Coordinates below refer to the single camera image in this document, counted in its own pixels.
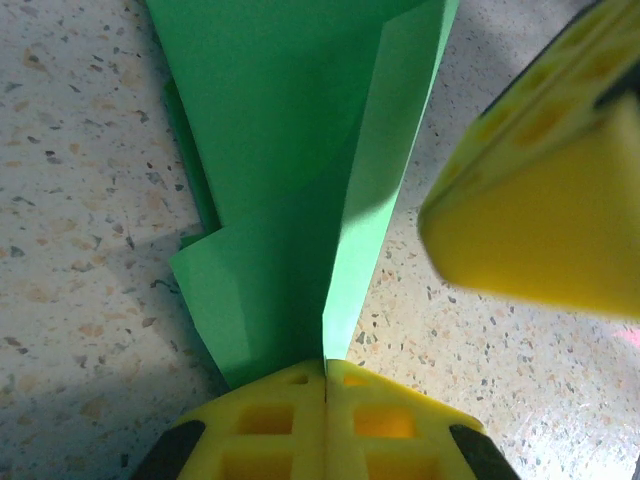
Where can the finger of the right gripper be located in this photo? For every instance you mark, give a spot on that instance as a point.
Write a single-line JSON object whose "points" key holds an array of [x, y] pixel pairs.
{"points": [[540, 225], [565, 55]]}

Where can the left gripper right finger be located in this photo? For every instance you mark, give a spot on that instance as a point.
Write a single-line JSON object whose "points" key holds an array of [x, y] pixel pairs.
{"points": [[385, 440]]}

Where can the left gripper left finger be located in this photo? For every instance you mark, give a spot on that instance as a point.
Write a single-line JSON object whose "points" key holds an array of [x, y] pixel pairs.
{"points": [[270, 435]]}

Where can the green cloth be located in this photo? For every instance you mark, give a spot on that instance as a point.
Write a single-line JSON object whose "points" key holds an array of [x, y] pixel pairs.
{"points": [[280, 175]]}

